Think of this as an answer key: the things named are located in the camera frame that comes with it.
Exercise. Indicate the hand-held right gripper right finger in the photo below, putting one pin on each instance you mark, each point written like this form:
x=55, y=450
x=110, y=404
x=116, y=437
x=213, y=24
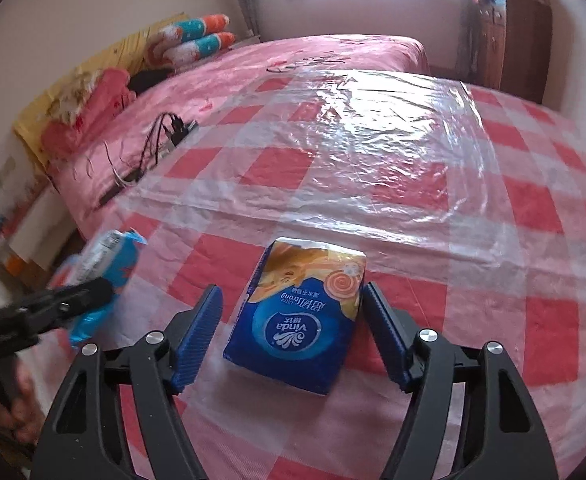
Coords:
x=388, y=340

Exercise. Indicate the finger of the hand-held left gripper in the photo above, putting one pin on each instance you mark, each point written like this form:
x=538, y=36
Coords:
x=73, y=300

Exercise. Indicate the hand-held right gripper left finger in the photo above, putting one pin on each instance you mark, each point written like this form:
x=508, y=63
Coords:
x=198, y=340

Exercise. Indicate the blue wet wipes pack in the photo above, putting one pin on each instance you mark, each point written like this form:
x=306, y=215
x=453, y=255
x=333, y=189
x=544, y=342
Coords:
x=108, y=255

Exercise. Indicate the blue tissue pack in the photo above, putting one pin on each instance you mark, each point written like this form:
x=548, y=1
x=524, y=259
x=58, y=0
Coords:
x=293, y=330

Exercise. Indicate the person's left hand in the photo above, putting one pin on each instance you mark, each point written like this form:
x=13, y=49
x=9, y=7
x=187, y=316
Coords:
x=25, y=410

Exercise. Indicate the orange box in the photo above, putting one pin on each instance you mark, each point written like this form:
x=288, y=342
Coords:
x=13, y=262

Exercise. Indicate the white storage box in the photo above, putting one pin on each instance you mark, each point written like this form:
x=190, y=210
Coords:
x=48, y=225

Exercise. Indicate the black power bank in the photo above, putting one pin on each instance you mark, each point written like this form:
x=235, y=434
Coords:
x=123, y=186

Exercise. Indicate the white power strip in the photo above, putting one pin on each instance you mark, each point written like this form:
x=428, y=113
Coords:
x=168, y=150

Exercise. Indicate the black power adapter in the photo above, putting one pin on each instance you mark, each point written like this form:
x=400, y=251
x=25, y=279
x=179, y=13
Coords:
x=180, y=127

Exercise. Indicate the floral pillow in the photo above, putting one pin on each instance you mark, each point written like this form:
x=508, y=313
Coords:
x=75, y=95

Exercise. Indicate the folded pink blanket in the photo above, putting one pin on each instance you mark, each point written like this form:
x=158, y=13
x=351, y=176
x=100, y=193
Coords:
x=110, y=95

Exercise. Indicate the black cloth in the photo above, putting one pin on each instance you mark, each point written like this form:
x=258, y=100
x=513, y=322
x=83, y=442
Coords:
x=150, y=80

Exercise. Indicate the yellow headboard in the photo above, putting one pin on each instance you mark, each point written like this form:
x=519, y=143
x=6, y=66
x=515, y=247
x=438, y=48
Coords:
x=118, y=50

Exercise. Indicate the pink bed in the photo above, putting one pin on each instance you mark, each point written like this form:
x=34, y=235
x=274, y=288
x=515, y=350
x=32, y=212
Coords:
x=223, y=70

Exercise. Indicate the cartoon print pillow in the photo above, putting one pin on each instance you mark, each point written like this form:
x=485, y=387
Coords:
x=198, y=25
x=203, y=47

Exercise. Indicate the brown wooden cabinet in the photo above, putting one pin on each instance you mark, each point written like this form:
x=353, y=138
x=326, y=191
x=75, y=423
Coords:
x=523, y=45

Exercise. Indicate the grey curtain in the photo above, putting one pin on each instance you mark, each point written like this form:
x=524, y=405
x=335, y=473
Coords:
x=245, y=0

